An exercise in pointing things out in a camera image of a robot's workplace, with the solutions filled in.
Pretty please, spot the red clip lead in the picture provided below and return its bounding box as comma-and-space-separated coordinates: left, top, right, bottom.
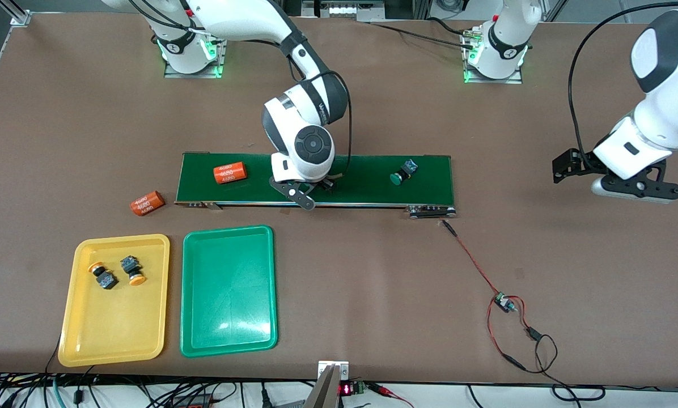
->
367, 382, 414, 408

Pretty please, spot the green plastic tray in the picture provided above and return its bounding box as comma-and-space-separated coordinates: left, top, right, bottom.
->
180, 225, 278, 358

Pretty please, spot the black looped cable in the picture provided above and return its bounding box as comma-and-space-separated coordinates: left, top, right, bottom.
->
523, 326, 607, 403

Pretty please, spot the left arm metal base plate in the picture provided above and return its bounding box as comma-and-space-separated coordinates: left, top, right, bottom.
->
463, 25, 524, 85

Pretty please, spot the black base cable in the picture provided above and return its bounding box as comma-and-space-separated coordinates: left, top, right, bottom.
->
367, 17, 478, 50

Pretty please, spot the silver control box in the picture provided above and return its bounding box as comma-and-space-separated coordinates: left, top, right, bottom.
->
302, 0, 430, 23

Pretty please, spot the red black wire module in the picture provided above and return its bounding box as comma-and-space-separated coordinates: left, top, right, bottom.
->
441, 219, 529, 372

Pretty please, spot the silver metal clamp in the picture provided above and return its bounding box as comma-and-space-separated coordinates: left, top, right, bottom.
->
304, 360, 350, 408

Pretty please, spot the green conveyor belt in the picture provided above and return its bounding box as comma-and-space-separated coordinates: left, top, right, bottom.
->
174, 152, 457, 219

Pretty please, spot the aluminium profile bracket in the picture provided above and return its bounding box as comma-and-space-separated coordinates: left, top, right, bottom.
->
0, 0, 31, 27

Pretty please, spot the yellow push button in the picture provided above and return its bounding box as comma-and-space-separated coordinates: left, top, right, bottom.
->
120, 256, 147, 286
88, 261, 118, 290

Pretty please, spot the yellow plastic tray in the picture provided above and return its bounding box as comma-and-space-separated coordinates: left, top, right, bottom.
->
58, 233, 171, 368

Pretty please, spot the orange cylinder with white print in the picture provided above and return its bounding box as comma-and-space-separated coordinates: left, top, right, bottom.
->
213, 163, 248, 185
130, 191, 166, 218

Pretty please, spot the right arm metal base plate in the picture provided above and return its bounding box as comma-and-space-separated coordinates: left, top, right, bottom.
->
163, 17, 230, 79

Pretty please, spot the black cable bundle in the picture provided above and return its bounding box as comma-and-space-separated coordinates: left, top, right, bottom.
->
0, 371, 317, 408

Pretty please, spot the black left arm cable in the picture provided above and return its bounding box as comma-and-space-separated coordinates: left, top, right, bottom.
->
568, 0, 678, 171

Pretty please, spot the green push button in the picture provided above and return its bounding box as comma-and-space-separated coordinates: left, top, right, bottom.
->
389, 159, 419, 186

